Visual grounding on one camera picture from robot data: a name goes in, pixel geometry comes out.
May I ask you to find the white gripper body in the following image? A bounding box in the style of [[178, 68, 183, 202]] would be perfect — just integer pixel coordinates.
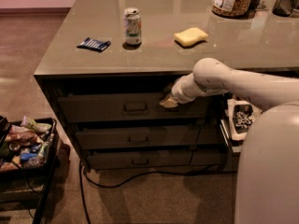
[[171, 74, 198, 104]]

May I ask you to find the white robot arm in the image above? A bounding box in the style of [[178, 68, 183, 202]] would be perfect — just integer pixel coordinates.
[[159, 58, 299, 111]]

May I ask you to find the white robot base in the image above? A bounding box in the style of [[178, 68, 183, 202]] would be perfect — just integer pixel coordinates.
[[235, 102, 299, 224]]

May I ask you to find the grey drawer cabinet counter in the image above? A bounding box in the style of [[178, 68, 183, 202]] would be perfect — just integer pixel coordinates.
[[35, 0, 299, 172]]

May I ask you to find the yellow sponge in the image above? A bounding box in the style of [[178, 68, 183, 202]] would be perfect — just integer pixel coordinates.
[[174, 27, 208, 47]]

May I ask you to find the black white chip bag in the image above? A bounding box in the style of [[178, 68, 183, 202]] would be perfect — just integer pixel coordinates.
[[227, 99, 262, 141]]

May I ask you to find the blue striped snack packet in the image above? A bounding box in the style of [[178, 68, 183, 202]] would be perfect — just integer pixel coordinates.
[[77, 37, 111, 52]]

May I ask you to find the green white soda can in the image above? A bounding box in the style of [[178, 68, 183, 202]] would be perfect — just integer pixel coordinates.
[[123, 7, 142, 46]]

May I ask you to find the large jar of nuts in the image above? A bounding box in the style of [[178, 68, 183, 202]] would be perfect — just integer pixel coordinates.
[[211, 0, 251, 18]]

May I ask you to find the dark metal kettle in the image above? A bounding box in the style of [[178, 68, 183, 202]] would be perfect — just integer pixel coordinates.
[[272, 0, 298, 17]]

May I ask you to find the green snack bag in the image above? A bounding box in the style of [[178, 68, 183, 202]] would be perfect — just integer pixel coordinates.
[[21, 116, 51, 133]]

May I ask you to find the black snack cart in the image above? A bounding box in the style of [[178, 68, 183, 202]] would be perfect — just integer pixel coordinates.
[[0, 117, 59, 224]]

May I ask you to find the brown snack bag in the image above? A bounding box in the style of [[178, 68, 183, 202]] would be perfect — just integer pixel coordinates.
[[5, 131, 43, 144]]

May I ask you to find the black floor cable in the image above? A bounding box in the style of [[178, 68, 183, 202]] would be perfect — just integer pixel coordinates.
[[78, 160, 219, 224]]

